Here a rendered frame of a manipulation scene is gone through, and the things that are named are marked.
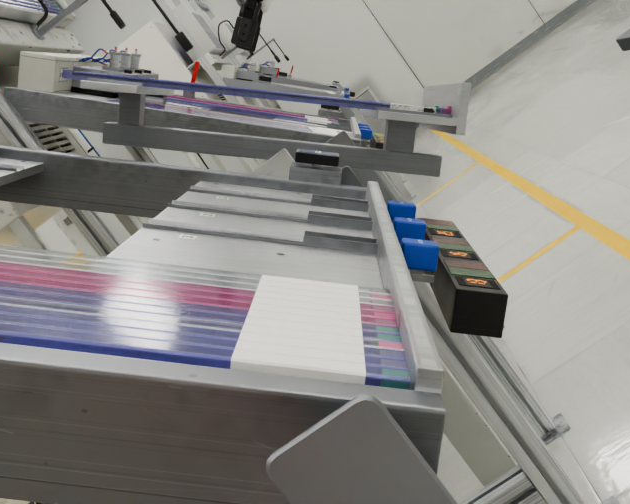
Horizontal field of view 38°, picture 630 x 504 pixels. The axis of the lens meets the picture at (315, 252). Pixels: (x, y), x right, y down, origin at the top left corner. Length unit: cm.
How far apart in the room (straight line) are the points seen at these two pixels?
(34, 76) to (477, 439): 124
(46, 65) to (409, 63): 658
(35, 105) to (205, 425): 155
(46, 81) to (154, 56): 339
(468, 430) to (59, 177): 70
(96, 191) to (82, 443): 70
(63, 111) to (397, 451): 160
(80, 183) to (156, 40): 440
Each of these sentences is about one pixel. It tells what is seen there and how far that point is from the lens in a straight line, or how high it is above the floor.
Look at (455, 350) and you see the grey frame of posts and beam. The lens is 112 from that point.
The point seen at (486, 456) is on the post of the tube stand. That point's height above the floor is 27.
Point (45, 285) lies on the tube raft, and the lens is 50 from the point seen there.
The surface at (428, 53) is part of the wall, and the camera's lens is 848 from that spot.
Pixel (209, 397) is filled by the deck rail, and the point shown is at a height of 78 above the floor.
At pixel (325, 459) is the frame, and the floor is 75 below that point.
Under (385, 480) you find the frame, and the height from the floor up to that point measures 73.
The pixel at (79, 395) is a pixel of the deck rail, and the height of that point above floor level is 81.
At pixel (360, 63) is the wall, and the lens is 844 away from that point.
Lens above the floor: 86
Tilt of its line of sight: 8 degrees down
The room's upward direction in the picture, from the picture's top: 37 degrees counter-clockwise
